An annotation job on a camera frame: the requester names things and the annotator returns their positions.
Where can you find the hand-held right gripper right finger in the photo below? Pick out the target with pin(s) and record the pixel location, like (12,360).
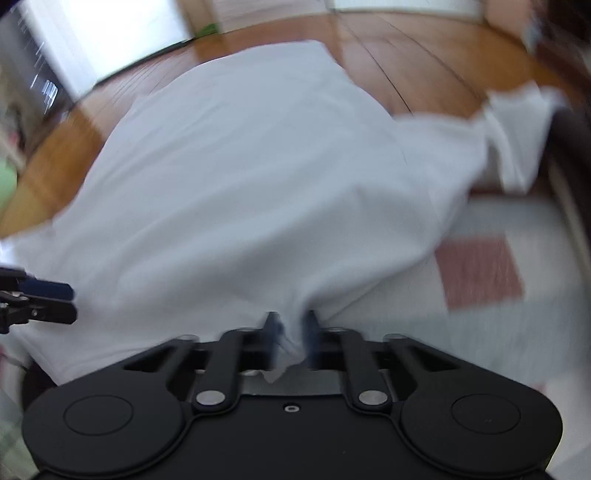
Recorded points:
(310,339)

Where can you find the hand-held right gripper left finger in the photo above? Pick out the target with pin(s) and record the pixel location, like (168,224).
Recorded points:
(274,334)

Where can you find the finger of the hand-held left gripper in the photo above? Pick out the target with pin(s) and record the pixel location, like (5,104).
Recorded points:
(51,311)
(48,290)

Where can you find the white shirt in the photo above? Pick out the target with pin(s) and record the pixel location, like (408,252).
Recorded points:
(254,184)

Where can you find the plaid mat with brown border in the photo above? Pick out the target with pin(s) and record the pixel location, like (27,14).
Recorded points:
(480,272)

